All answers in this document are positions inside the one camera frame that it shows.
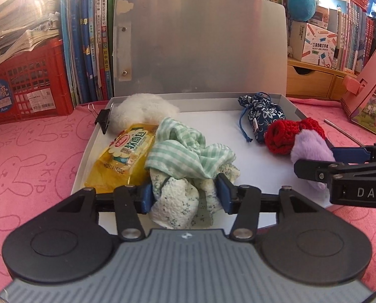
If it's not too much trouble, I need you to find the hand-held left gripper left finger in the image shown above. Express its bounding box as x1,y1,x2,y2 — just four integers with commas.
54,183,154,241

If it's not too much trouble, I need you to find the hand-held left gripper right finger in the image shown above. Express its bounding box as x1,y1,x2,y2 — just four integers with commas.
218,174,330,240

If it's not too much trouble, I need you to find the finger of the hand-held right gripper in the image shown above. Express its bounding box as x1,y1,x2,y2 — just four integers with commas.
331,143,376,164
293,159,376,185

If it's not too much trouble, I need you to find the purple fluffy scrunchie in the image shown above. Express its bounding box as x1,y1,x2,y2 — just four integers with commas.
290,129,337,190

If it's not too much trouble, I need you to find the yellow bread packet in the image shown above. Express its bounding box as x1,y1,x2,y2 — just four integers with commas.
84,123,159,194

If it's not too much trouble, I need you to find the red crochet scrunchie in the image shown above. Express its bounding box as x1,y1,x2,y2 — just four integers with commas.
264,117,328,155

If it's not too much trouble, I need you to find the green checked cloth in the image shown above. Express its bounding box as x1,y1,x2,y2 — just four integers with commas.
144,117,241,230

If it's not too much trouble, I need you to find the blue floral drawstring pouch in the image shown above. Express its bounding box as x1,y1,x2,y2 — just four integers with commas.
237,92,285,144

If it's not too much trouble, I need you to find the thin metal rod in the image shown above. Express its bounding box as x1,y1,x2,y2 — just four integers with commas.
324,119,366,147

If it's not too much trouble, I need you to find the pink triangular miniature house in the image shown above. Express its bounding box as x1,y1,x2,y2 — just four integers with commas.
341,38,376,140

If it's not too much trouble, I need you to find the wooden desktop drawer unit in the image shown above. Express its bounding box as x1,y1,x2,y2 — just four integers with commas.
285,57,353,102

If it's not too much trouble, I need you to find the white fluffy ball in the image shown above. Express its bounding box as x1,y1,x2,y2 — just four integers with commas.
110,93,180,134

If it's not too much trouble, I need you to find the black binder clip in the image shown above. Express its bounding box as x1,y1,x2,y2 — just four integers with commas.
88,102,113,135

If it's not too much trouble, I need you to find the white label printer box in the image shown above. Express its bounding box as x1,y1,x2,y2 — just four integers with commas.
288,20,339,67

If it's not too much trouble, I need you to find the row of colourful textbooks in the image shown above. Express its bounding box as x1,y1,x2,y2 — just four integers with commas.
314,0,376,74

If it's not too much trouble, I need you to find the pink printed tablecloth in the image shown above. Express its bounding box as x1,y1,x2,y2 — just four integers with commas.
0,98,376,286

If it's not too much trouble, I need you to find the red plastic crate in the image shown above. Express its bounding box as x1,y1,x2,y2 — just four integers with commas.
0,37,75,127

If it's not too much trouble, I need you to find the row of blue thin books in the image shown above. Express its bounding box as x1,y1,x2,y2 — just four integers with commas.
60,0,119,105

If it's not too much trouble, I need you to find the stack of worn books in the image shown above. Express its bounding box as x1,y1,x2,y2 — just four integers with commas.
0,0,63,72

